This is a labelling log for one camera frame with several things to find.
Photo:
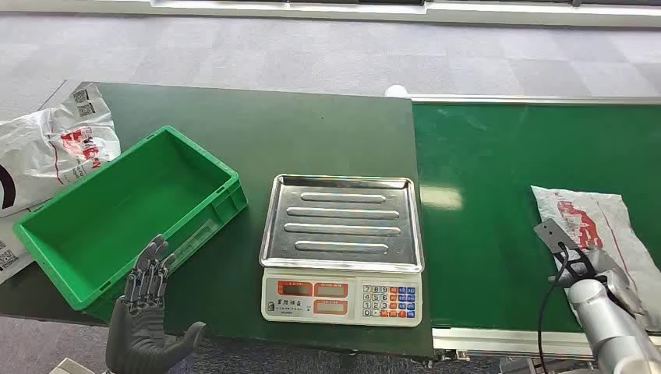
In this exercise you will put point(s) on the green conveyor belt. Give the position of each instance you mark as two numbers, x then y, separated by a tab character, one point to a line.
490	206

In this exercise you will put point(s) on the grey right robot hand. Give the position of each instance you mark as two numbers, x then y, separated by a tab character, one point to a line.
614	268

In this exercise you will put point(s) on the grey package with red print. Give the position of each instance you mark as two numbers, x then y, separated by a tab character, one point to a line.
614	222

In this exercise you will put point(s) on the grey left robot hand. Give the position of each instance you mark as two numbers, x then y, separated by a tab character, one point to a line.
137	335

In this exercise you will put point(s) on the green plastic crate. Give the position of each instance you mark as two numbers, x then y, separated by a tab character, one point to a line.
124	217

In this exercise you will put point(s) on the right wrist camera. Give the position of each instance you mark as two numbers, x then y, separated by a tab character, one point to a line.
553	235

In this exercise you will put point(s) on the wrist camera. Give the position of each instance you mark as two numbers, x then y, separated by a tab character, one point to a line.
72	367
553	235

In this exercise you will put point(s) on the white round conveyor end cap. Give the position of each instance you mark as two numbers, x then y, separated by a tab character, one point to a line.
396	91

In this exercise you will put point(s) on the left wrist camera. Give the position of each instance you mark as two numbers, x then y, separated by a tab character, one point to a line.
72	367

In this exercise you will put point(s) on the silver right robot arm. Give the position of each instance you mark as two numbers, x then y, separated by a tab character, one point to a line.
609	330

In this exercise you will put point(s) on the large white red-printed courier bag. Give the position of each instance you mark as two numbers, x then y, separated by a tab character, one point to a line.
46	149

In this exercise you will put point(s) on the white courier bag with QR code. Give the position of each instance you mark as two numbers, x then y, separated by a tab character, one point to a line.
10	253

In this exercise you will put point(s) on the white electronic scale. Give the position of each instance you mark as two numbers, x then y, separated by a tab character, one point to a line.
341	297

